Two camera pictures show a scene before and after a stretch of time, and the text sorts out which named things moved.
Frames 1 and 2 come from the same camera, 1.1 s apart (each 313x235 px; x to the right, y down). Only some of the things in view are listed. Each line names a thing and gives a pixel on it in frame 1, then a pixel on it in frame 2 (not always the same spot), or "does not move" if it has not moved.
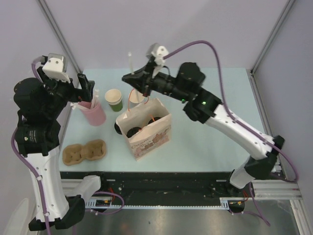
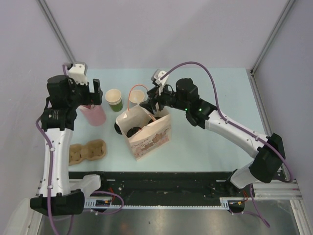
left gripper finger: [87, 86] -> [96, 98]
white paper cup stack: [136, 96] does not move
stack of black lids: [116, 127] does not move
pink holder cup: [95, 116] does not move
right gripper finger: [141, 79] -> [149, 105]
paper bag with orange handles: [145, 127] does not move
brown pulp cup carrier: [74, 153] does not move
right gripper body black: [165, 83] -> [167, 98]
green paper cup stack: [113, 97] does not move
